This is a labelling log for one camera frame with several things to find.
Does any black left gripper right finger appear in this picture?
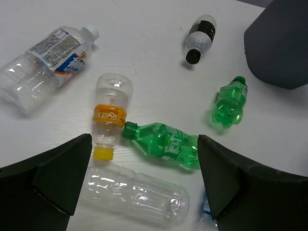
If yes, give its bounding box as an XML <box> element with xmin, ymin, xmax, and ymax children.
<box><xmin>197</xmin><ymin>135</ymin><xmax>308</xmax><ymax>231</ymax></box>

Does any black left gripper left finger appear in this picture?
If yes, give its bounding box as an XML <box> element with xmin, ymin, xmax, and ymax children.
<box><xmin>0</xmin><ymin>133</ymin><xmax>92</xmax><ymax>231</ymax></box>

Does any clear bottle blue label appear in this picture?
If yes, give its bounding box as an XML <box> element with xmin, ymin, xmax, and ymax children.
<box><xmin>195</xmin><ymin>192</ymin><xmax>218</xmax><ymax>231</ymax></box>

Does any small green bottle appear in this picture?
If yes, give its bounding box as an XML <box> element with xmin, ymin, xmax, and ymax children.
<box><xmin>211</xmin><ymin>76</ymin><xmax>248</xmax><ymax>129</ymax></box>

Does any clear ribbed unlabelled bottle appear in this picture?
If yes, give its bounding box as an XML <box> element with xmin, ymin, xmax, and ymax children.
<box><xmin>79</xmin><ymin>161</ymin><xmax>190</xmax><ymax>228</ymax></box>

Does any large labelled clear bottle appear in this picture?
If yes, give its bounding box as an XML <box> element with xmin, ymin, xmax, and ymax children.
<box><xmin>0</xmin><ymin>26</ymin><xmax>99</xmax><ymax>114</ymax></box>

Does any clear bottle black label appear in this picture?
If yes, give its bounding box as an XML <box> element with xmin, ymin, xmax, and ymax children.
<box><xmin>184</xmin><ymin>14</ymin><xmax>217</xmax><ymax>65</ymax></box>

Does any grey mesh waste bin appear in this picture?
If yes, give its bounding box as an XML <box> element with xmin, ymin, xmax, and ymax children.
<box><xmin>244</xmin><ymin>0</ymin><xmax>308</xmax><ymax>90</ymax></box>

